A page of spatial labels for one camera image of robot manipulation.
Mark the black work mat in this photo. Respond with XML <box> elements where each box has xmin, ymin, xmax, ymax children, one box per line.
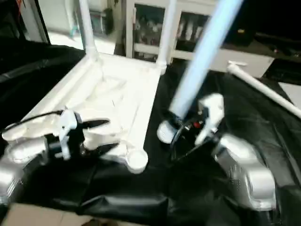
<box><xmin>0</xmin><ymin>38</ymin><xmax>301</xmax><ymax>226</ymax></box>

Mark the white glass-door cabinet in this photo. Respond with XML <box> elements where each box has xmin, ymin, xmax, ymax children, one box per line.
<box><xmin>124</xmin><ymin>0</ymin><xmax>227</xmax><ymax>62</ymax></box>

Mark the teal storage box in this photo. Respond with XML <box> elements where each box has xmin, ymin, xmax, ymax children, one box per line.
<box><xmin>88</xmin><ymin>8</ymin><xmax>114</xmax><ymax>34</ymax></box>

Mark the white plastic table leg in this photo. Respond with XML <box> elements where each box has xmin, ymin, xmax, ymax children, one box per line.
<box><xmin>156</xmin><ymin>0</ymin><xmax>246</xmax><ymax>144</ymax></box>
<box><xmin>77</xmin><ymin>0</ymin><xmax>100</xmax><ymax>62</ymax></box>
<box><xmin>227</xmin><ymin>61</ymin><xmax>301</xmax><ymax>119</ymax></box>
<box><xmin>156</xmin><ymin>0</ymin><xmax>179</xmax><ymax>69</ymax></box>

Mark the white plastic table top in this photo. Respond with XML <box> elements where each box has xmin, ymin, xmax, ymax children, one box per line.
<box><xmin>2</xmin><ymin>52</ymin><xmax>168</xmax><ymax>175</ymax></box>

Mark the white drawer unit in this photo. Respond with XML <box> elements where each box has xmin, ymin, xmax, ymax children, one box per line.
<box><xmin>211</xmin><ymin>47</ymin><xmax>274</xmax><ymax>79</ymax></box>

